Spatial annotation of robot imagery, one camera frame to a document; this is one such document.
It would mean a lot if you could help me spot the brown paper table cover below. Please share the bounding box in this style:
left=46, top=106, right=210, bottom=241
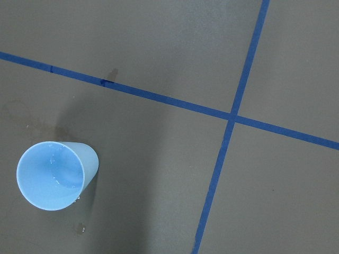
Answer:
left=1, top=1, right=338, bottom=253

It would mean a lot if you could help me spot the light blue plastic cup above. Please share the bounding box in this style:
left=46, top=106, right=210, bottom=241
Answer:
left=16, top=141, right=99, bottom=211

